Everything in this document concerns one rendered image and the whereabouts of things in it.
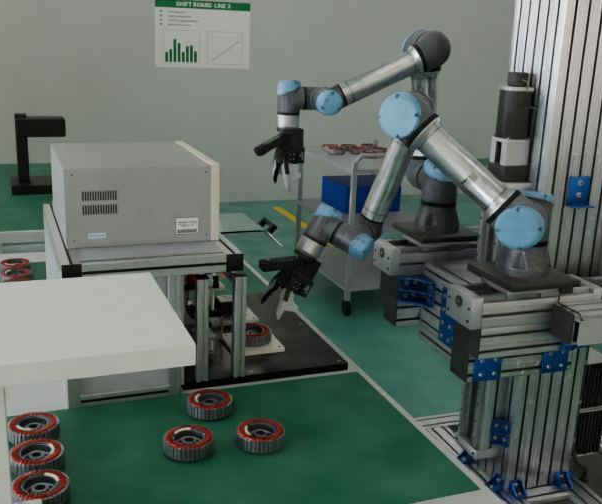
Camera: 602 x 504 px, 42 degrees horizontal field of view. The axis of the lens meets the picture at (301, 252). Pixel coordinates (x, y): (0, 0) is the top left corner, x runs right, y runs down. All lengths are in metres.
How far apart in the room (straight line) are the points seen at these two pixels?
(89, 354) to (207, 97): 6.54
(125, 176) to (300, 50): 5.97
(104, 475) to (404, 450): 0.66
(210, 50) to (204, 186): 5.59
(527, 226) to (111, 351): 1.21
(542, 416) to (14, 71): 5.73
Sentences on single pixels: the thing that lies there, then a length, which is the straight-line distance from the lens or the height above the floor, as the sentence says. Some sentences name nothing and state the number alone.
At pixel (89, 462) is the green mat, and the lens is 1.79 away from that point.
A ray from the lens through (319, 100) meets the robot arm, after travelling 2.45.
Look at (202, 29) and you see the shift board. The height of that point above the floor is 1.65.
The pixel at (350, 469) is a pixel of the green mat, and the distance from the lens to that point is 1.76.
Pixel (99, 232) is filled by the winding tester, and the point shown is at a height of 1.15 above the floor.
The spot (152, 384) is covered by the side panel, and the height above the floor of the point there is 0.78.
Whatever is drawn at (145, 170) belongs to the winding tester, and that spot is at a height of 1.31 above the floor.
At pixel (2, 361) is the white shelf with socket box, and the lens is 1.16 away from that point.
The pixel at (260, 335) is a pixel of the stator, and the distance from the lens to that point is 2.25.
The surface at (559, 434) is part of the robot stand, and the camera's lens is 2.78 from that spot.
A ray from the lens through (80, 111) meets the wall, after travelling 7.42.
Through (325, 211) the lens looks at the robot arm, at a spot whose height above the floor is 1.17.
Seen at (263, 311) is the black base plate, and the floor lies 0.77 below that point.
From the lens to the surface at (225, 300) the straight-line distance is 2.21.
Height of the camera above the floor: 1.66
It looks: 16 degrees down
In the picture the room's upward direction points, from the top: 2 degrees clockwise
